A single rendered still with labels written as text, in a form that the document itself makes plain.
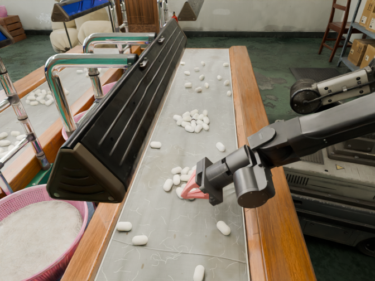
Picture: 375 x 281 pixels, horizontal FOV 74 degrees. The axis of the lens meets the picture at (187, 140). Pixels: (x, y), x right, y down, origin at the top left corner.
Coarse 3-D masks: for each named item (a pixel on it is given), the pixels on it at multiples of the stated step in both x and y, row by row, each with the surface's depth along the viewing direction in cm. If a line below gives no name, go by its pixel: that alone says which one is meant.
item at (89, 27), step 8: (88, 24) 346; (96, 24) 347; (104, 24) 352; (80, 32) 344; (88, 32) 340; (96, 32) 338; (104, 32) 341; (112, 32) 345; (120, 32) 370; (80, 40) 344
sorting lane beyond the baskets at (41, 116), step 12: (60, 72) 144; (72, 72) 144; (84, 72) 143; (72, 84) 130; (84, 84) 129; (24, 96) 118; (36, 96) 118; (72, 96) 117; (12, 108) 109; (24, 108) 109; (36, 108) 109; (48, 108) 108; (0, 120) 101; (12, 120) 101; (36, 120) 100; (48, 120) 100; (0, 132) 94; (24, 132) 93; (36, 132) 93; (12, 144) 87
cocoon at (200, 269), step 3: (198, 267) 49; (201, 267) 49; (195, 270) 48; (198, 270) 48; (201, 270) 48; (204, 270) 49; (195, 273) 48; (198, 273) 48; (201, 273) 48; (195, 276) 47; (198, 276) 47; (201, 276) 47; (195, 279) 47; (198, 279) 47; (201, 279) 47
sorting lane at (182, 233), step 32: (192, 64) 150; (192, 96) 114; (224, 96) 113; (160, 128) 93; (224, 128) 92; (160, 160) 78; (192, 160) 78; (160, 192) 67; (224, 192) 66; (160, 224) 59; (192, 224) 59; (128, 256) 53; (160, 256) 52; (192, 256) 52; (224, 256) 52
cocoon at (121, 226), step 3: (120, 222) 57; (123, 222) 57; (126, 222) 57; (129, 222) 57; (117, 225) 57; (120, 225) 57; (123, 225) 57; (126, 225) 57; (129, 225) 57; (117, 228) 57; (120, 228) 57; (123, 228) 57; (126, 228) 56; (129, 228) 57
